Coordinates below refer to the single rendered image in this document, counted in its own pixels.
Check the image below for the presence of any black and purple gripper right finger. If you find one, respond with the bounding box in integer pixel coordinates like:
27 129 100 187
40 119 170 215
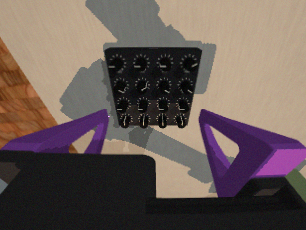
198 109 306 197

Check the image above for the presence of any black knob box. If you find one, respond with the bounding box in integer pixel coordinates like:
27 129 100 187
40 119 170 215
104 47 202 128

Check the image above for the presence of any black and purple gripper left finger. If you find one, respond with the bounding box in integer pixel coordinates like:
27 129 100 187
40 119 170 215
0 109 109 154

